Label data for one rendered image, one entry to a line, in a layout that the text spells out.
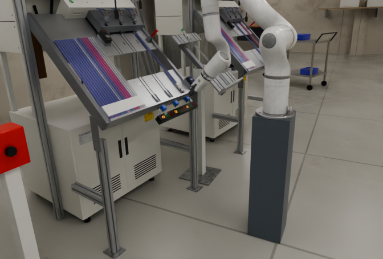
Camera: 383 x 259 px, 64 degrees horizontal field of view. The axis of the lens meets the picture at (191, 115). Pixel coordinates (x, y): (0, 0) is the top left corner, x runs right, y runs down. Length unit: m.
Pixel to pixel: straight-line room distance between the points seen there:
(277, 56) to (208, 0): 0.48
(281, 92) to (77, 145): 1.09
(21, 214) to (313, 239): 1.45
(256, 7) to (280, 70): 0.31
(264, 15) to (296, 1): 8.40
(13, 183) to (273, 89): 1.19
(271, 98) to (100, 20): 1.04
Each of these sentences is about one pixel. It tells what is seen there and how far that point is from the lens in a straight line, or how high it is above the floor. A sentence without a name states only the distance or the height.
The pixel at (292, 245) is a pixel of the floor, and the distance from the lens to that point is 1.85.
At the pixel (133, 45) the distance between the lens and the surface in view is 1.95.
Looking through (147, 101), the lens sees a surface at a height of 0.74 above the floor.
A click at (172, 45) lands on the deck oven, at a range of 5.81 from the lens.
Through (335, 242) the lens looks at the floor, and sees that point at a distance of 1.93.
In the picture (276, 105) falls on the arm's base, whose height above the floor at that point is 0.76.
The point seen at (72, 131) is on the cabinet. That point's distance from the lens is 1.74.
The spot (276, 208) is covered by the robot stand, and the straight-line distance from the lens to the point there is 1.71.
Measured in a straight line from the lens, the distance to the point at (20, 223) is 1.54.
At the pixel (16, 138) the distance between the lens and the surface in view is 1.37.
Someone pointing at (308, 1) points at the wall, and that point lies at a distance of 9.87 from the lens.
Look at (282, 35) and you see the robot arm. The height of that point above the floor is 1.09.
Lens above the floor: 1.18
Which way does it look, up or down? 18 degrees down
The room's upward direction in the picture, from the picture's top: 1 degrees counter-clockwise
